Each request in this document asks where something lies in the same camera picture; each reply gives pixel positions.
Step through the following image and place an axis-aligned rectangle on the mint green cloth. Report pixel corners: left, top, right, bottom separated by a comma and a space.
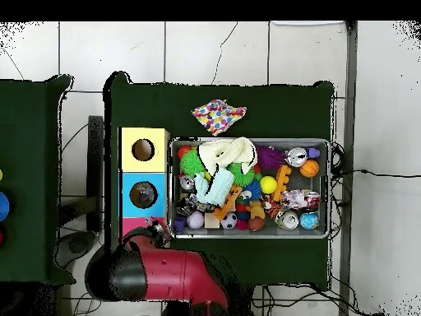
193, 164, 235, 207

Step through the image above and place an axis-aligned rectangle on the cream cloth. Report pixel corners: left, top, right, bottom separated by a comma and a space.
197, 137, 257, 175

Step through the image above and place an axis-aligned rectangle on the orange plastic toy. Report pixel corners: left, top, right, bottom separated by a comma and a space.
213, 184, 243, 222

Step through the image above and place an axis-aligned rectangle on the polka dot cloth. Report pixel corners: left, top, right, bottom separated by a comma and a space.
192, 98, 248, 137

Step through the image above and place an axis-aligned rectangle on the wooden box with three holes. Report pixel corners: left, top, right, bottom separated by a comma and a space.
117, 126, 171, 241

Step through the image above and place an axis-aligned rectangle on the green spiky ball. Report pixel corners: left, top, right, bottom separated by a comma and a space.
226, 160, 257, 187
180, 147, 206, 178

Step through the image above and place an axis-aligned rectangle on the yellow ball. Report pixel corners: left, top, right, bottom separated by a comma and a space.
259, 175, 278, 195

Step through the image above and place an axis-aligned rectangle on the purple spiky ball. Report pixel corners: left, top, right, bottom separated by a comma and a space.
256, 146, 285, 172

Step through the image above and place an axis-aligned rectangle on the orange long plastic block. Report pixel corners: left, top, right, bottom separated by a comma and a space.
272, 164, 293, 203

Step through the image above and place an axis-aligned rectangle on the silver tin can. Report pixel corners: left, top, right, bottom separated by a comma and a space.
285, 147, 308, 168

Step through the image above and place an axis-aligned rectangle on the silver soda can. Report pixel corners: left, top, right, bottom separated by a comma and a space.
275, 209, 301, 231

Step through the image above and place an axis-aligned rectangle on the dark green tablecloth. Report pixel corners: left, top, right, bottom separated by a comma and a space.
104, 71, 336, 290

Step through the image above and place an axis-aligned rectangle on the small orange basketball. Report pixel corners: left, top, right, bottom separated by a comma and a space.
300, 160, 321, 179

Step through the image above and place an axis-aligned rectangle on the black upright panel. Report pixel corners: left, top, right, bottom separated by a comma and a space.
87, 116, 105, 233

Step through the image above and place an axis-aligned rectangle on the side table with green cloth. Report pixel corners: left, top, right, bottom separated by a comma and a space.
0, 73, 75, 286

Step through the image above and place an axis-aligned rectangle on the blue round object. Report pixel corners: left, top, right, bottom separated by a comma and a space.
0, 190, 11, 221

